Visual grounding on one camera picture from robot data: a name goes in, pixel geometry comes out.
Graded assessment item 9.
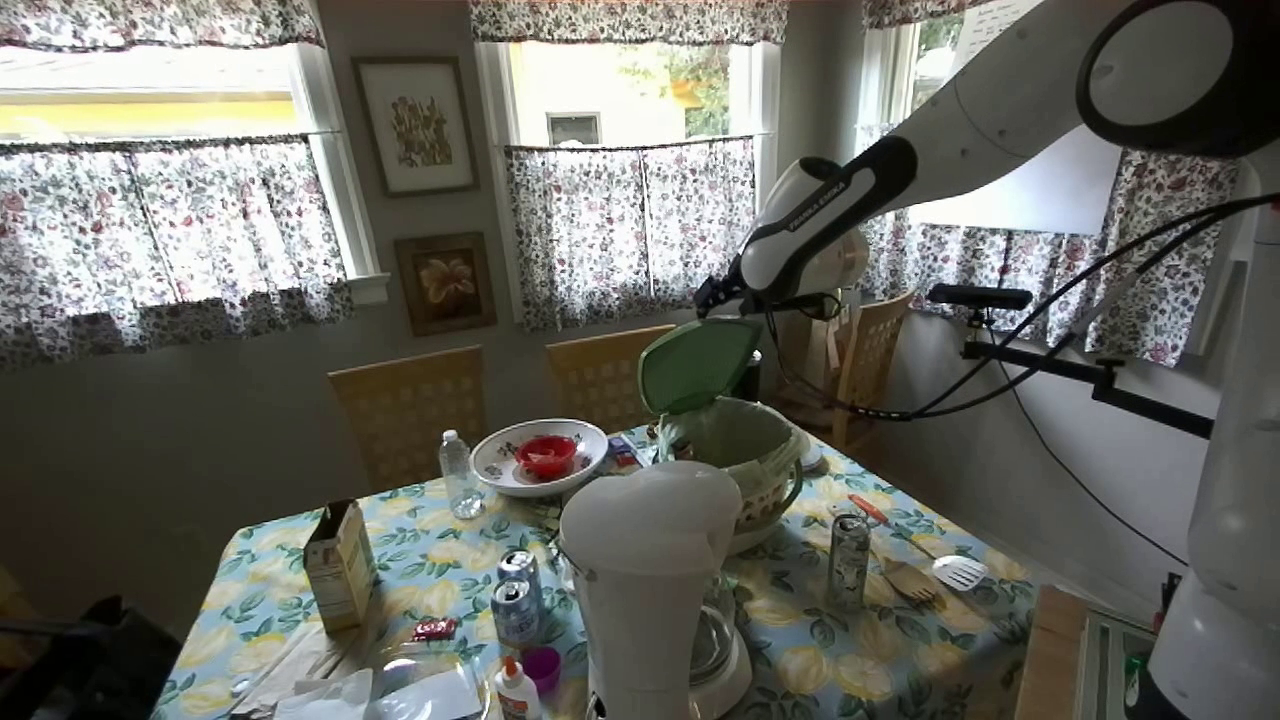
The small purple cup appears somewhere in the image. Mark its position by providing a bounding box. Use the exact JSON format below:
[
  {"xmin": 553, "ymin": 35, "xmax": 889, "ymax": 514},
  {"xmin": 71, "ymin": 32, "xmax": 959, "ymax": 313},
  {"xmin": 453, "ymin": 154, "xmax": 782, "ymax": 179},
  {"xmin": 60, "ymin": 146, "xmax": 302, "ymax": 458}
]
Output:
[{"xmin": 514, "ymin": 645, "xmax": 566, "ymax": 698}]

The wooden fork spatula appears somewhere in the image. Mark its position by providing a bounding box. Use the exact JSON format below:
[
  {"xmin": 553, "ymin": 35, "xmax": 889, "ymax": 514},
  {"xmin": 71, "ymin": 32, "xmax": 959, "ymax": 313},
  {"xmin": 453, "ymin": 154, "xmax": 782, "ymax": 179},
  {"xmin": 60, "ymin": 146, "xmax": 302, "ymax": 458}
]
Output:
[{"xmin": 877, "ymin": 556, "xmax": 943, "ymax": 608}]

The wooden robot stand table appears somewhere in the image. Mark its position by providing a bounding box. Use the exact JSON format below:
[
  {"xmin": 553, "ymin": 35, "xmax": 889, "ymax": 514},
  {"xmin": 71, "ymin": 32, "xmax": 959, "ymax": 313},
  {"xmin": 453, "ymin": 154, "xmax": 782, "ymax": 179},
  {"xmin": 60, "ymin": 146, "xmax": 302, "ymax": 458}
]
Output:
[{"xmin": 1016, "ymin": 579, "xmax": 1092, "ymax": 720}]

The blue and white can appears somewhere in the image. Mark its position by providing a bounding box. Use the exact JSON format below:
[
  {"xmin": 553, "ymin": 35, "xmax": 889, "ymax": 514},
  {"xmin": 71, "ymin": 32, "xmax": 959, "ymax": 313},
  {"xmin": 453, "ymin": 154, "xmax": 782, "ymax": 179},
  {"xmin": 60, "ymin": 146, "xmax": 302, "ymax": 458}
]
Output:
[{"xmin": 489, "ymin": 549, "xmax": 548, "ymax": 651}]

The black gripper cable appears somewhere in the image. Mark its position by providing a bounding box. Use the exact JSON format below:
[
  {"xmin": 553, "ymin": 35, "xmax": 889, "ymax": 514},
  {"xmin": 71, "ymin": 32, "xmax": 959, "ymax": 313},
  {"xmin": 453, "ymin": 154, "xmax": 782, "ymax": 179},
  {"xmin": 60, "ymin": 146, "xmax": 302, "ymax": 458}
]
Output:
[{"xmin": 850, "ymin": 188, "xmax": 1280, "ymax": 426}]

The floral window curtain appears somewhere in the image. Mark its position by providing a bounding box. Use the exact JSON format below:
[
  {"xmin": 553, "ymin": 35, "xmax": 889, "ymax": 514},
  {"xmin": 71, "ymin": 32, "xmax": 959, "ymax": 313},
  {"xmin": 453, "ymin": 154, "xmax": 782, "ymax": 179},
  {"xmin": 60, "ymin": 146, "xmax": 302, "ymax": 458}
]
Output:
[
  {"xmin": 850, "ymin": 144, "xmax": 1251, "ymax": 370},
  {"xmin": 0, "ymin": 131, "xmax": 359, "ymax": 369},
  {"xmin": 505, "ymin": 131, "xmax": 764, "ymax": 333}
]

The framed botanical print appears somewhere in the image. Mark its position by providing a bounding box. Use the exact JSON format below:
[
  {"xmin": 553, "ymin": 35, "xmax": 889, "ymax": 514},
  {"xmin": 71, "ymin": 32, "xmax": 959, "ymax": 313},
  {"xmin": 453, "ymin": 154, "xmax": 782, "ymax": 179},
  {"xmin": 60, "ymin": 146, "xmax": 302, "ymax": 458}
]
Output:
[{"xmin": 348, "ymin": 53, "xmax": 484, "ymax": 205}]

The silver drink can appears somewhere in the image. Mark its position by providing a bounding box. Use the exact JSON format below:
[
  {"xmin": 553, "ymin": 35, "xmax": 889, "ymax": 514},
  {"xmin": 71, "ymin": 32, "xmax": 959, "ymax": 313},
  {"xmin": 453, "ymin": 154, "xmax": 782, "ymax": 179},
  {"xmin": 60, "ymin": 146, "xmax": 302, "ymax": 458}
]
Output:
[{"xmin": 823, "ymin": 509, "xmax": 877, "ymax": 621}]

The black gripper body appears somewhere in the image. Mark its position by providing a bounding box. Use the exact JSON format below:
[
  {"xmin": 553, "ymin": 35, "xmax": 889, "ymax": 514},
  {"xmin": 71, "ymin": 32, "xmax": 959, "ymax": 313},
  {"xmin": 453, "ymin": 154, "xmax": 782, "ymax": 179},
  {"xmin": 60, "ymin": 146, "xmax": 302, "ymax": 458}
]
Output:
[{"xmin": 717, "ymin": 260, "xmax": 813, "ymax": 326}]

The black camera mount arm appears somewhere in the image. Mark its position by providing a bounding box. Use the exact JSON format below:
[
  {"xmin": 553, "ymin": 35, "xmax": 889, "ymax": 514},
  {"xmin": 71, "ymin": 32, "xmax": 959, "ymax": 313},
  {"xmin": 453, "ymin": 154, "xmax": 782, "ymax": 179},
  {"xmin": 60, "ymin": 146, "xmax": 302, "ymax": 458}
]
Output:
[{"xmin": 924, "ymin": 281, "xmax": 1224, "ymax": 443}]

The lemon print tablecloth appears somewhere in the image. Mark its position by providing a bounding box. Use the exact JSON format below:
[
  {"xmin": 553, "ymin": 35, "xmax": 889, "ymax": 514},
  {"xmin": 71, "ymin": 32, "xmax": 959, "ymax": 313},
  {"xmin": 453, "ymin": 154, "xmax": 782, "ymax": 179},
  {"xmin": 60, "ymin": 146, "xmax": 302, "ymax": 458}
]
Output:
[{"xmin": 149, "ymin": 420, "xmax": 1043, "ymax": 720}]

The small white squeeze bottle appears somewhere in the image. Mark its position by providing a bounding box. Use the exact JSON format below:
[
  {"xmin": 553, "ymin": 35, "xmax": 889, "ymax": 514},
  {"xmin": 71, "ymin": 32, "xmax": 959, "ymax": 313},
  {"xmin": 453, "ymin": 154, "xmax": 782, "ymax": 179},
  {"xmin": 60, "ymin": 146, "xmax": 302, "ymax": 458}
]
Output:
[{"xmin": 491, "ymin": 651, "xmax": 542, "ymax": 720}]

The clear plastic water bottle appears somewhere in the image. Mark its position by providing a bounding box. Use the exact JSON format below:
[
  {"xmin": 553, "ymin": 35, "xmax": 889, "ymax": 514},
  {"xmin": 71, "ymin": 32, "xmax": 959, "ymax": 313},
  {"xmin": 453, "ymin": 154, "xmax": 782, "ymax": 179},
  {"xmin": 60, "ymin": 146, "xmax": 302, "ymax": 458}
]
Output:
[{"xmin": 436, "ymin": 424, "xmax": 484, "ymax": 524}]

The small dark framed picture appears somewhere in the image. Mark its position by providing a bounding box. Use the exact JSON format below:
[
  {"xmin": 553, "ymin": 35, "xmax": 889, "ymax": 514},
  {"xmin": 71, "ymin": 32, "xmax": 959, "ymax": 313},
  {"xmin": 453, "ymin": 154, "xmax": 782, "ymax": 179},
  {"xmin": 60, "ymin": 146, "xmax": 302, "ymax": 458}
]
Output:
[{"xmin": 391, "ymin": 227, "xmax": 498, "ymax": 341}]

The floral window valance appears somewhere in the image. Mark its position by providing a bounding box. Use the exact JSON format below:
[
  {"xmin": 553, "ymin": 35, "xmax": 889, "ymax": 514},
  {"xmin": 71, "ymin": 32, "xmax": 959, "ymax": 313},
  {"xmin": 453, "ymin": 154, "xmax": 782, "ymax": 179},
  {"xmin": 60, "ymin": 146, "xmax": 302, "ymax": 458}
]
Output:
[
  {"xmin": 463, "ymin": 0, "xmax": 795, "ymax": 49},
  {"xmin": 0, "ymin": 0, "xmax": 326, "ymax": 53}
]

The yellow wooden chair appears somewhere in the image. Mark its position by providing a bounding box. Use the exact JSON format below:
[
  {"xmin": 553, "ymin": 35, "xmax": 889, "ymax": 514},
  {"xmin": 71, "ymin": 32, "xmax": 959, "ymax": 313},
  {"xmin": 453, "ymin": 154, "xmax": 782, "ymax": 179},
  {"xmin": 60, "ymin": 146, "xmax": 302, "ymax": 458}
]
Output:
[
  {"xmin": 542, "ymin": 321, "xmax": 684, "ymax": 430},
  {"xmin": 323, "ymin": 342, "xmax": 491, "ymax": 490}
]

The white coffee maker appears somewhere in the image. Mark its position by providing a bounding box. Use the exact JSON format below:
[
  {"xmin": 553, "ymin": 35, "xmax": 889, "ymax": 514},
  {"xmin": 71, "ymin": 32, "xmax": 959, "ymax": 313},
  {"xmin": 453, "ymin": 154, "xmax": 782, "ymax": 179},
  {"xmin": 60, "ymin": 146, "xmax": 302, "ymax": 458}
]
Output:
[{"xmin": 556, "ymin": 458, "xmax": 759, "ymax": 720}]

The black bag on floor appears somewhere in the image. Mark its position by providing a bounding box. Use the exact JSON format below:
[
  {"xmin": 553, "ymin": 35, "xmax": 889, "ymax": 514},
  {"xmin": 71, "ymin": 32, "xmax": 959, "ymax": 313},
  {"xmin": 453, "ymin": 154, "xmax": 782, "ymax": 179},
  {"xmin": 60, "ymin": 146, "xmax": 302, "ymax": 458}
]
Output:
[{"xmin": 0, "ymin": 593, "xmax": 182, "ymax": 720}]

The clear plastic bag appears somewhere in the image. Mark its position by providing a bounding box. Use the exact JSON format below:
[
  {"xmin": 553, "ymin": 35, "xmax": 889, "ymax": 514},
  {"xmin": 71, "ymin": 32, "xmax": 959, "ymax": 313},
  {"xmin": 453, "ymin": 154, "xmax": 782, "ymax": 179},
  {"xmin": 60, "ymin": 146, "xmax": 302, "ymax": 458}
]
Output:
[{"xmin": 258, "ymin": 646, "xmax": 489, "ymax": 720}]

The white round plate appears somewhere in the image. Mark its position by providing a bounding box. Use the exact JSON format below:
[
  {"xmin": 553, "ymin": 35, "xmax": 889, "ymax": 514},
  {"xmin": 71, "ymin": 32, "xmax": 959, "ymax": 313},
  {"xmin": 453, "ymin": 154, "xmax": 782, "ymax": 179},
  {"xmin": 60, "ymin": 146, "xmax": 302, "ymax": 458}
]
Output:
[{"xmin": 468, "ymin": 412, "xmax": 616, "ymax": 504}]

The white bin with green handle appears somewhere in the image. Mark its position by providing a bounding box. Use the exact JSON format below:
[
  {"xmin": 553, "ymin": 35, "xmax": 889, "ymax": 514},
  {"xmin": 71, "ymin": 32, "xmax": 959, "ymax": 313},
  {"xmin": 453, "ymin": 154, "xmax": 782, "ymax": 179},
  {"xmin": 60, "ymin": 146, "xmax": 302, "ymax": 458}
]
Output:
[{"xmin": 656, "ymin": 393, "xmax": 813, "ymax": 560}]

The small white plastic object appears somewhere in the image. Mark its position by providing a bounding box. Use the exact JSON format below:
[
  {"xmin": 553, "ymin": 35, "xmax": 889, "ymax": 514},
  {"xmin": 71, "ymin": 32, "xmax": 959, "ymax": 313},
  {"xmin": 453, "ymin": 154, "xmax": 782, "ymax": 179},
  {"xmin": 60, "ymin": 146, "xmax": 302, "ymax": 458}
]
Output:
[{"xmin": 929, "ymin": 552, "xmax": 996, "ymax": 598}]

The wooden lattice chair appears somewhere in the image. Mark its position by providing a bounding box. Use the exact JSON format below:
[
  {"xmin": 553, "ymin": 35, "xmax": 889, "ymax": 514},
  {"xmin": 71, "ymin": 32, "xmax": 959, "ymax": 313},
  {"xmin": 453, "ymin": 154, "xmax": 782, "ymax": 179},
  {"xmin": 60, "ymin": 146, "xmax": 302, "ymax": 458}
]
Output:
[{"xmin": 795, "ymin": 292, "xmax": 924, "ymax": 458}]

